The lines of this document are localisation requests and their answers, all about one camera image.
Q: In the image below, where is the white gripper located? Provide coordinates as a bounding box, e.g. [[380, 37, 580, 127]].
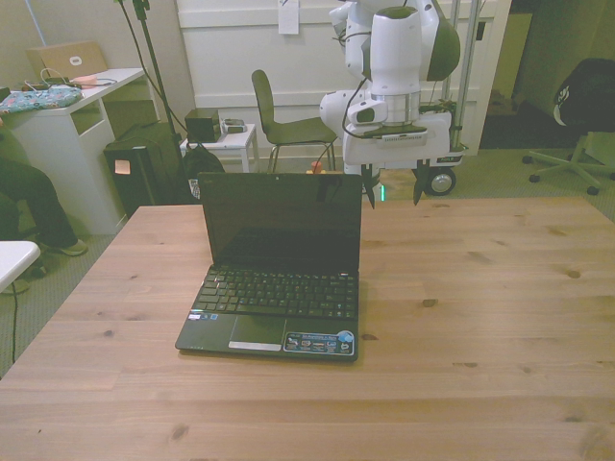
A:
[[342, 110, 457, 209]]

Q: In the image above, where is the black laptop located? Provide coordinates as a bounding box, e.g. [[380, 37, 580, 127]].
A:
[[174, 171, 364, 363]]

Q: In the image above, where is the dark wooden chair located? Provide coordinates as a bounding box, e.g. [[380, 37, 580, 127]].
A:
[[251, 69, 340, 175]]

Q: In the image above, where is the small white side table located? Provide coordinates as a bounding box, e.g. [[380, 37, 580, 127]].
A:
[[179, 123, 258, 175]]

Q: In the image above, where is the small grey device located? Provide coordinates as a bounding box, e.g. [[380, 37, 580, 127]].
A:
[[220, 116, 249, 136]]

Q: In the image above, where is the black backpack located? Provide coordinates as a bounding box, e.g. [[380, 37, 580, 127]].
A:
[[182, 142, 227, 187]]

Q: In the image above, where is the white paper sheet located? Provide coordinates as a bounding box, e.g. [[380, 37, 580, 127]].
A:
[[278, 0, 301, 36]]

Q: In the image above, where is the black box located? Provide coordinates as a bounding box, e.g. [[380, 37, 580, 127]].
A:
[[184, 109, 222, 143]]

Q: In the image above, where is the black office swivel chair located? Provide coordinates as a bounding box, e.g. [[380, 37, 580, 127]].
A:
[[523, 58, 615, 196]]

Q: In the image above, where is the black tripod stand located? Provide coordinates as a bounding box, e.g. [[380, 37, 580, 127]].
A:
[[111, 0, 194, 204]]

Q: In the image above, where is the black computer tower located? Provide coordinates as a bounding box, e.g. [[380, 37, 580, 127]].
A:
[[102, 143, 156, 218]]

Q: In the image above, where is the white desk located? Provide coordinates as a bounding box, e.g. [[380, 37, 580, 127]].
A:
[[0, 66, 160, 237]]

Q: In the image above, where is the cardboard box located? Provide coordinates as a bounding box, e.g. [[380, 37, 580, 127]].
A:
[[25, 40, 110, 82]]

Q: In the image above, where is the seated person's leg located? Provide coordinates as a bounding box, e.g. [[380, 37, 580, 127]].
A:
[[0, 128, 90, 258]]

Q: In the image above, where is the patterned floral cloth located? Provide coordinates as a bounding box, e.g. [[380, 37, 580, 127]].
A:
[[0, 83, 86, 116]]

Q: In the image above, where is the white rounded tabletop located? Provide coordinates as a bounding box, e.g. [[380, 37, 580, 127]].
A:
[[0, 239, 42, 295]]

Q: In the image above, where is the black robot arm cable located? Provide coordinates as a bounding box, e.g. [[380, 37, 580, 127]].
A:
[[331, 18, 374, 138]]

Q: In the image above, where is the metal frame pole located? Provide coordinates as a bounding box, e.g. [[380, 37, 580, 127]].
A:
[[441, 0, 482, 148]]

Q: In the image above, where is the black floor cable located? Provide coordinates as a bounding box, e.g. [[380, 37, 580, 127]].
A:
[[10, 280, 21, 364]]

